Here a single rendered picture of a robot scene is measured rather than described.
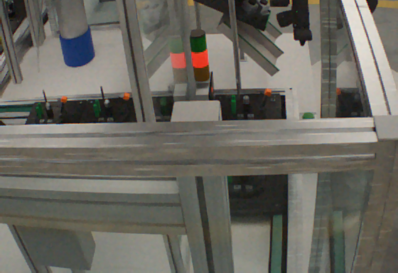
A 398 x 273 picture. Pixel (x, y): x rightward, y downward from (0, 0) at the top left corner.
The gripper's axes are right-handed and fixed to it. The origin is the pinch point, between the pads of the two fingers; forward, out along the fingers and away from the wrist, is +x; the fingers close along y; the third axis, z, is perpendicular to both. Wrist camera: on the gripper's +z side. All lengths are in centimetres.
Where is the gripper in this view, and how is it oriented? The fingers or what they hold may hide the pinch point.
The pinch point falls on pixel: (301, 37)
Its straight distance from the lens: 202.2
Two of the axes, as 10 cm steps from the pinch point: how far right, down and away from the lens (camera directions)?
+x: 1.0, 7.8, 6.2
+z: -9.9, 0.2, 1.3
